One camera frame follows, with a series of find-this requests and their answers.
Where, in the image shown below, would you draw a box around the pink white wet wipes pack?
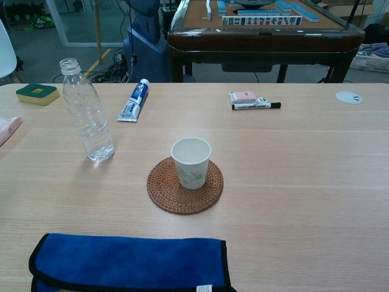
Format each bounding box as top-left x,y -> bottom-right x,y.
0,116 -> 24,147

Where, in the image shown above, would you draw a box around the black tripod stand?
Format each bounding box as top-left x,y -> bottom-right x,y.
343,0 -> 361,31

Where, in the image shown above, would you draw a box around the wooden pole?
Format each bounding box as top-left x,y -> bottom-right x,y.
93,0 -> 103,64

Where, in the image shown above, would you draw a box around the row of mahjong tiles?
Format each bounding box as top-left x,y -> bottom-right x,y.
221,15 -> 303,27

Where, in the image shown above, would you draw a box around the black floor cable bundle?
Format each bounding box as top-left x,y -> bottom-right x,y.
53,48 -> 132,83

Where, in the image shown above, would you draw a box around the clear plastic bottle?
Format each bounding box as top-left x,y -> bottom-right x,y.
58,57 -> 115,162

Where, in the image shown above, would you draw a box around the small pink white box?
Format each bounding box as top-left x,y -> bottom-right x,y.
228,90 -> 258,106

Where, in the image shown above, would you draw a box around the green plastic bag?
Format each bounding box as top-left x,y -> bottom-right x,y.
26,16 -> 56,32

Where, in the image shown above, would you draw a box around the white paper cup green print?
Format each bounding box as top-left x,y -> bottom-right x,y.
170,137 -> 212,191

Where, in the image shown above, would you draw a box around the blue white toothpaste tube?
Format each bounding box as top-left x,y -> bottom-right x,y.
117,78 -> 150,123

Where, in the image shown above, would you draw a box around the blue machine base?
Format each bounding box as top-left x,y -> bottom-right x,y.
122,0 -> 171,83

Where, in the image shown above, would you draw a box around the dark wood mahjong table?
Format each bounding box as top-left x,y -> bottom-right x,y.
167,0 -> 366,83

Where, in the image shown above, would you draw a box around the round woven rattan coaster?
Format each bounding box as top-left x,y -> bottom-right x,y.
146,156 -> 224,215

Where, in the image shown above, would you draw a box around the black bag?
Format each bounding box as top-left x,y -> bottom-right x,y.
363,23 -> 389,46

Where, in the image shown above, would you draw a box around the white plastic basket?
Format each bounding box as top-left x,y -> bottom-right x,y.
349,44 -> 389,74

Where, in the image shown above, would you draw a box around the blue microfiber cloth black trim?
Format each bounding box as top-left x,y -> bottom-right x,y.
28,233 -> 238,292

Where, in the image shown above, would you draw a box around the grey round table grommet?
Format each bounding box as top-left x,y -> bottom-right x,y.
336,91 -> 364,105

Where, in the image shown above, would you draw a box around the black white marker pen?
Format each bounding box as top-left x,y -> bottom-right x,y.
232,102 -> 282,111

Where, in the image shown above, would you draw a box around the white chair wooden legs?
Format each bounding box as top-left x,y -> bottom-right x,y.
0,18 -> 24,85

